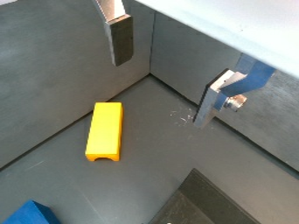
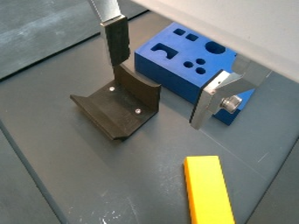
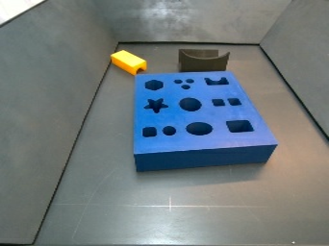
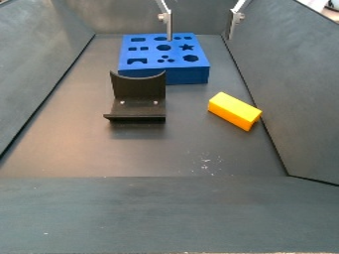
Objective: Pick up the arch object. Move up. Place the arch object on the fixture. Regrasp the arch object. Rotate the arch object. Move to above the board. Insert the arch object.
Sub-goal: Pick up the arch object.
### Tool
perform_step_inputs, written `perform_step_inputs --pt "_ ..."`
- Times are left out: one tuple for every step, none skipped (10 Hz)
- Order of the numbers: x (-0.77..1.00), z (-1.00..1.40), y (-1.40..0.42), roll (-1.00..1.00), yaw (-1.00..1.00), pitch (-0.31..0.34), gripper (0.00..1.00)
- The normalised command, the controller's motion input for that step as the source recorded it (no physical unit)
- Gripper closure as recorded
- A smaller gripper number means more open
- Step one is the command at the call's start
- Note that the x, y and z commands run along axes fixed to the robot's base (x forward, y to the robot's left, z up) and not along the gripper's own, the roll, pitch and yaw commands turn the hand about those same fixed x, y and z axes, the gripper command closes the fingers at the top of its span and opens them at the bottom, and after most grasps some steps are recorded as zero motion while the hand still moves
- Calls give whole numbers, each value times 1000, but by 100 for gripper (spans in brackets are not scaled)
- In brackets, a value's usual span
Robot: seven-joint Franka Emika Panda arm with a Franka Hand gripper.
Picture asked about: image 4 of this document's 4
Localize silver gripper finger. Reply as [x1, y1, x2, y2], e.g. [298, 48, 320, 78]
[228, 0, 248, 39]
[154, 0, 172, 41]

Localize yellow arch block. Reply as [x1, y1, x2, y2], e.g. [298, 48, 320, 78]
[208, 92, 261, 131]

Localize blue foam shape board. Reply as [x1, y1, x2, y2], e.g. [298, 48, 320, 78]
[117, 33, 210, 84]

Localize black curved fixture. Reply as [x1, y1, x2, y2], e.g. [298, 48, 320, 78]
[102, 71, 165, 122]

